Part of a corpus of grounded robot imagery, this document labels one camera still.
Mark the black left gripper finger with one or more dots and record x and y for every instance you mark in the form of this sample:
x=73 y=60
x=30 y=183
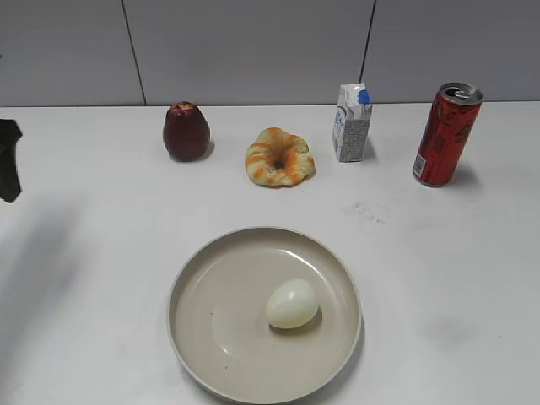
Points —
x=10 y=134

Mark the white egg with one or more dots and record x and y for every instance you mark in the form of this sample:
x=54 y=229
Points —
x=292 y=304

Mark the beige round plate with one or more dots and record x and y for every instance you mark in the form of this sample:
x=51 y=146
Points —
x=220 y=332

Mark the dark red wax apple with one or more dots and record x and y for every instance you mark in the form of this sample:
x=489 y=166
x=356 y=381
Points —
x=186 y=133

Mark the small white milk carton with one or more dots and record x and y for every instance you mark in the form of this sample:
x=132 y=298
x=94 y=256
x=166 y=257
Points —
x=351 y=123

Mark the red drink can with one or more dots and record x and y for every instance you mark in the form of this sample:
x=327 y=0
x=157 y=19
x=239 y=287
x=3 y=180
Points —
x=452 y=115

